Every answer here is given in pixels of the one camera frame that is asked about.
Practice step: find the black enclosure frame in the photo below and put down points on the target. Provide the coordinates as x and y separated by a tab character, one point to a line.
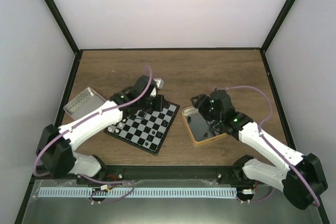
78	54

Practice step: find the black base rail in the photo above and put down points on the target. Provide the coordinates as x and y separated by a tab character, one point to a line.
223	175

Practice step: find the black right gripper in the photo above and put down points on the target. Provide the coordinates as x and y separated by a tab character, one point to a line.
201	104

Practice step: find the light blue slotted strip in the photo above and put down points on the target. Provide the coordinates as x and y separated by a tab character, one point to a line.
81	192

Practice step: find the black white chessboard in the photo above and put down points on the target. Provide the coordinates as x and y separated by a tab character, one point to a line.
137	129

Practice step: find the silver metal tray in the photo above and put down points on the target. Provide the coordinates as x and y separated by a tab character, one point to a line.
85	102

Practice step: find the tan metal tray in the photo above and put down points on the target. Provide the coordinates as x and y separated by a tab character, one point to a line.
200	131

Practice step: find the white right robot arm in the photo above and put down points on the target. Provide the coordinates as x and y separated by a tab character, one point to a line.
298	176

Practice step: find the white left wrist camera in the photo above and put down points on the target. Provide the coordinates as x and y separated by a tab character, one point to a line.
159	83

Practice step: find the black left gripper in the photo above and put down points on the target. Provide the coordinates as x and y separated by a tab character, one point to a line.
161	103

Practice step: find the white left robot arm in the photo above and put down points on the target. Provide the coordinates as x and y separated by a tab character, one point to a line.
57	146

